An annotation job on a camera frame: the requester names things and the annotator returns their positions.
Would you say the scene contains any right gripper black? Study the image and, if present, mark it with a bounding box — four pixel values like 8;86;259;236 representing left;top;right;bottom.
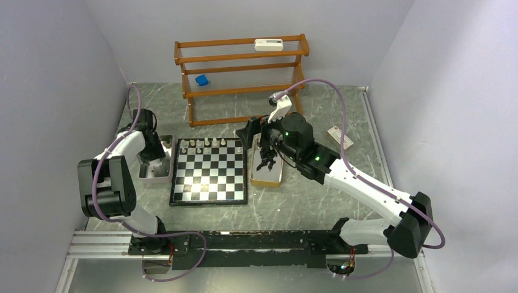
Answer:
235;108;300;162

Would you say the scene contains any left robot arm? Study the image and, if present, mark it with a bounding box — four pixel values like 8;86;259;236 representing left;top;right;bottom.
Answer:
78;109;170;254

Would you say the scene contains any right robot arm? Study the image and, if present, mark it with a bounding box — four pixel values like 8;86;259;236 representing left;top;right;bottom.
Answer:
236;112;432;258

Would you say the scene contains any black chess pieces pile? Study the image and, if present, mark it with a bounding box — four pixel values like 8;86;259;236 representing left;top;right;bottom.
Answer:
256;146;278;172

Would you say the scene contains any black white chess board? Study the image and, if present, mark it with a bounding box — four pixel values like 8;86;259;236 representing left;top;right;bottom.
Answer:
169;137;248;206

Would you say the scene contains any pink metal tin tray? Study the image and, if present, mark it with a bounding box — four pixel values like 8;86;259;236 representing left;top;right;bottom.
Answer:
138;135;177;184

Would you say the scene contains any gold metal tin tray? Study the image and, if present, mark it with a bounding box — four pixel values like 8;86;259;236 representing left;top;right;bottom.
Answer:
250;136;283;188

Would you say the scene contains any small red white card box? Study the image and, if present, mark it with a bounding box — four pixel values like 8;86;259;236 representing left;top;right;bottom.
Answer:
326;126;354;151

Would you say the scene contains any wooden two-tier shelf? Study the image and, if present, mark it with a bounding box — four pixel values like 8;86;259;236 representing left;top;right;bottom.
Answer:
173;34;310;127

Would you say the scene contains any blue block on shelf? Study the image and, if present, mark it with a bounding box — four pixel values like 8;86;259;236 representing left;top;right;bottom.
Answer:
195;74;210;87

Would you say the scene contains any white box on shelf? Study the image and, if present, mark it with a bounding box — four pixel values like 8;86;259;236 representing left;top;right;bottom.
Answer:
254;38;284;52

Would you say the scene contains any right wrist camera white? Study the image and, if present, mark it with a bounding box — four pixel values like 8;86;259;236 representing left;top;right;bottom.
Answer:
268;92;292;123

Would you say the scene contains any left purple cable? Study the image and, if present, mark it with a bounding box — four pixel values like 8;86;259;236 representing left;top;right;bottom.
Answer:
92;83;207;283

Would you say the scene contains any purple cable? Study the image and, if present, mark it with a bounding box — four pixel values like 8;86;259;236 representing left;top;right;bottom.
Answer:
270;79;446;281
92;83;207;283

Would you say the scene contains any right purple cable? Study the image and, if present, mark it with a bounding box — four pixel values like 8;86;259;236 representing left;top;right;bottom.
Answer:
270;79;446;281

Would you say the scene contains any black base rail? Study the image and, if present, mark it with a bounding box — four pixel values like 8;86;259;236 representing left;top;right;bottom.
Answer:
128;230;368;270

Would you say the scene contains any aluminium frame rail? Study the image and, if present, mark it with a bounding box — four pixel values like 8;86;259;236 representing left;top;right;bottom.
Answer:
57;231;434;292

